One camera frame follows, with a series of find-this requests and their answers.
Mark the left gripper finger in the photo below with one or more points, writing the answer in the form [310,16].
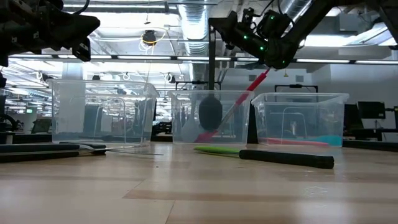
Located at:
[81,49]
[81,28]

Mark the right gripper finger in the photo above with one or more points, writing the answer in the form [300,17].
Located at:
[217,24]

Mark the red spoon with metal shaft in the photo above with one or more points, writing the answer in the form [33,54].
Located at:
[255,84]

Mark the green silicone spatula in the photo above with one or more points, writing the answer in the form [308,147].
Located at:
[217,150]

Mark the pink silicone spatula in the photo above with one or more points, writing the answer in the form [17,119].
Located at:
[292,142]

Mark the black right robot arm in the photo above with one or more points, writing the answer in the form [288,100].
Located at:
[309,18]

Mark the clear plastic bin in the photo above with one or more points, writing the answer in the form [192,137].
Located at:
[93,93]
[186,102]
[311,118]

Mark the long ceiling light strip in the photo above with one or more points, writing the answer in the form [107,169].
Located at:
[143,57]

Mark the green lit sign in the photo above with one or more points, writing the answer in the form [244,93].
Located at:
[29,110]

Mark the black background monitor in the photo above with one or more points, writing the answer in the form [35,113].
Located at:
[371,110]

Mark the silver ceiling air duct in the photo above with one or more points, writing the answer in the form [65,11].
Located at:
[295,6]
[194,28]

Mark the black distant station frame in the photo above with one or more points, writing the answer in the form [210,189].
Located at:
[199,82]
[295,86]

